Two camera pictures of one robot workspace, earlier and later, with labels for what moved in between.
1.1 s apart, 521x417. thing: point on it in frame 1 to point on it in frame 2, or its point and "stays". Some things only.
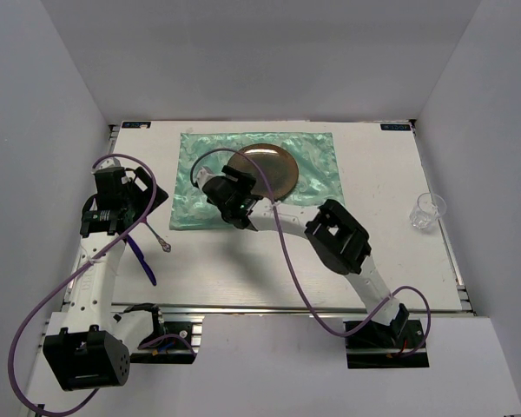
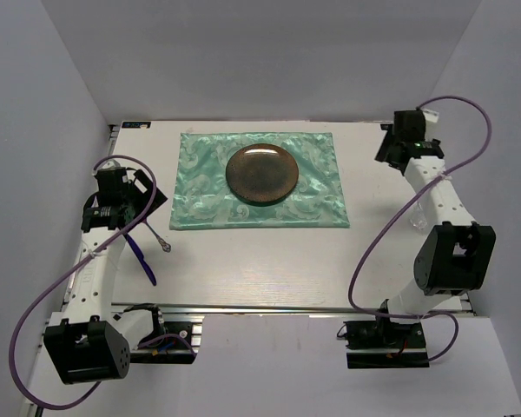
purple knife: (145, 262) stays
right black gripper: (247, 182) to (384, 155)
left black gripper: (145, 195) stays
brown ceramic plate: (277, 164) stays
